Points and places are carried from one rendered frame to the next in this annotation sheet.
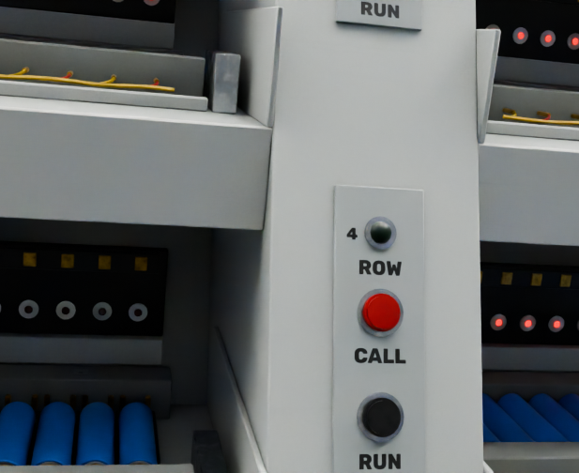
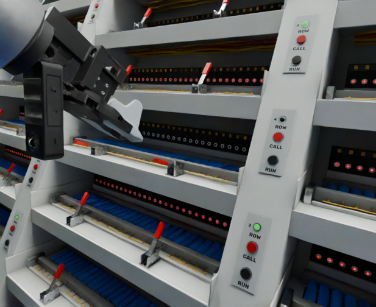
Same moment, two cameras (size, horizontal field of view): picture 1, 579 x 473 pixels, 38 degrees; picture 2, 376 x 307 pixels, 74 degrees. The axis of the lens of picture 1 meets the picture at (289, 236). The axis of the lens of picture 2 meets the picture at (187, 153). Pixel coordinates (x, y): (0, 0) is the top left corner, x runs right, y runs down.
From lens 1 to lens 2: 0.26 m
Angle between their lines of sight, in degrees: 44
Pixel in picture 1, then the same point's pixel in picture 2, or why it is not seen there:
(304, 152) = (268, 102)
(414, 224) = (292, 117)
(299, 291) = (260, 131)
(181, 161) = (242, 104)
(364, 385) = (270, 152)
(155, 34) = not seen: hidden behind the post
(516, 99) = (353, 94)
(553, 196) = (341, 113)
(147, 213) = (235, 115)
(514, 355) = (365, 179)
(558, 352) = not seen: outside the picture
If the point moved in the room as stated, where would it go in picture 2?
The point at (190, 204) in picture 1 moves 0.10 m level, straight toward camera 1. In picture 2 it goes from (244, 113) to (222, 90)
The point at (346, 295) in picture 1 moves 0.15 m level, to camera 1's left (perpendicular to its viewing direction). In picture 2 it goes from (270, 132) to (207, 129)
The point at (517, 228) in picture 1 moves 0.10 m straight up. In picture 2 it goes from (329, 122) to (340, 69)
